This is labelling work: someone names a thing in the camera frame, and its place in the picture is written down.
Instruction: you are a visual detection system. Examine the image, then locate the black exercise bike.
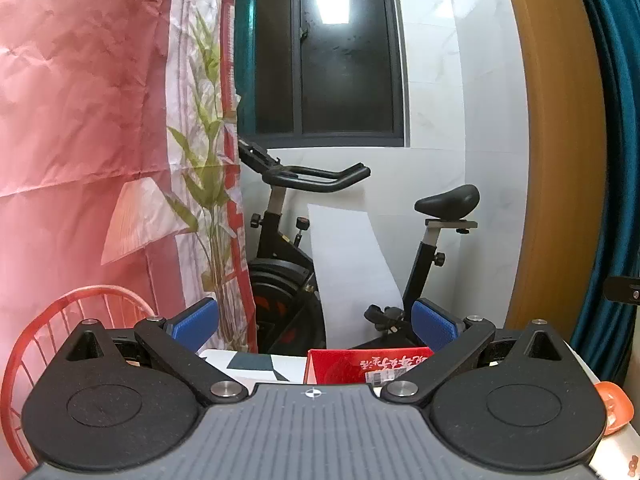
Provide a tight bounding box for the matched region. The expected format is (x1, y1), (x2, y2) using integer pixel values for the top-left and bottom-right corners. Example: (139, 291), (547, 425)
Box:
(237, 137), (481, 353)

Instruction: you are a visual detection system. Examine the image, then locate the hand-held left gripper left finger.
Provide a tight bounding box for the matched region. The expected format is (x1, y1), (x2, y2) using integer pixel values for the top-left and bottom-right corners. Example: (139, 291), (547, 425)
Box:
(64, 297), (249, 406)

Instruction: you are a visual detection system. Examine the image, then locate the red strawberry print box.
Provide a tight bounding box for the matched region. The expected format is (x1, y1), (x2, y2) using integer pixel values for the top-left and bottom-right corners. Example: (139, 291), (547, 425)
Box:
(304, 346), (436, 387)

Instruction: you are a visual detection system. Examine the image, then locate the white board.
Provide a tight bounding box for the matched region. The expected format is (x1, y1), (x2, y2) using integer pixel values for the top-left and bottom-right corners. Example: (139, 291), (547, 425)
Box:
(306, 203), (408, 351)

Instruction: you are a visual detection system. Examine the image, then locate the blue curtain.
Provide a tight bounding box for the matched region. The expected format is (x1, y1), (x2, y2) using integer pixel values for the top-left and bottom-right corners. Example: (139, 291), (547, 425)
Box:
(567, 0), (640, 386)

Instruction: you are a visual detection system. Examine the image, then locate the orange dish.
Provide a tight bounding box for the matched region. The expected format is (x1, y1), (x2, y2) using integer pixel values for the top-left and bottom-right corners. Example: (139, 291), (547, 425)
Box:
(595, 381), (635, 436)

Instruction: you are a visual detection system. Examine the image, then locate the dark window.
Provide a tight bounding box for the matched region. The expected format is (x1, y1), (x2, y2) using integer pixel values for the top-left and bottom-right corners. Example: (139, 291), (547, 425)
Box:
(235, 0), (406, 148)

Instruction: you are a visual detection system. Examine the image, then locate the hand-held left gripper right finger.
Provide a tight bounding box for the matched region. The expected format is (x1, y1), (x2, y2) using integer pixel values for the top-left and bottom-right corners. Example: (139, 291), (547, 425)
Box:
(382, 297), (568, 408)

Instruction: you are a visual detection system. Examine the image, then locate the wooden door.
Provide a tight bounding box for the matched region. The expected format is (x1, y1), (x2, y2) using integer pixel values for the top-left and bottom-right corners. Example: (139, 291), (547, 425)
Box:
(500, 0), (611, 346)

